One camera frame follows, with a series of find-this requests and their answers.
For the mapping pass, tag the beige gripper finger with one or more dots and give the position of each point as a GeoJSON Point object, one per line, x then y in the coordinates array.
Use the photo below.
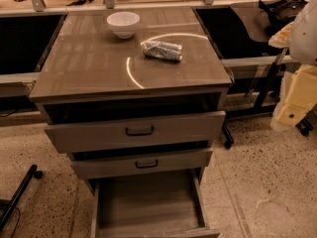
{"type": "Point", "coordinates": [298, 96]}
{"type": "Point", "coordinates": [281, 39]}

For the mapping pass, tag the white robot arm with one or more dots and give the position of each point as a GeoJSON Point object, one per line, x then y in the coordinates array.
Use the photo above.
{"type": "Point", "coordinates": [303, 38]}

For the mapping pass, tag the grey drawer cabinet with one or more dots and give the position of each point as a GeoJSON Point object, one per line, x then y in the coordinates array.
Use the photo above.
{"type": "Point", "coordinates": [91, 75]}

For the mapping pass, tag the bottom grey open drawer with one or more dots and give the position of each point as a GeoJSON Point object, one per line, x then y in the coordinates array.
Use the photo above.
{"type": "Point", "coordinates": [157, 205]}

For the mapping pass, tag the middle grey drawer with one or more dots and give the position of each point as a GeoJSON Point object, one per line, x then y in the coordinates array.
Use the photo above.
{"type": "Point", "coordinates": [142, 164]}

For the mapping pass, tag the top grey drawer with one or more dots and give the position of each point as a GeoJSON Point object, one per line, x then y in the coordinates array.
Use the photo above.
{"type": "Point", "coordinates": [138, 132]}

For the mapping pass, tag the black side table stand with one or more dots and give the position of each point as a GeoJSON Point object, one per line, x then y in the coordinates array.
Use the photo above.
{"type": "Point", "coordinates": [258, 27]}

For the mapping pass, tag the white ceramic bowl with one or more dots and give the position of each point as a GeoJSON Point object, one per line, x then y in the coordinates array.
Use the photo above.
{"type": "Point", "coordinates": [123, 24]}

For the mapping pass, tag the black floor stand leg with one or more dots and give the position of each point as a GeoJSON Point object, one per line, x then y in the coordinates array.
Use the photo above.
{"type": "Point", "coordinates": [7, 206]}

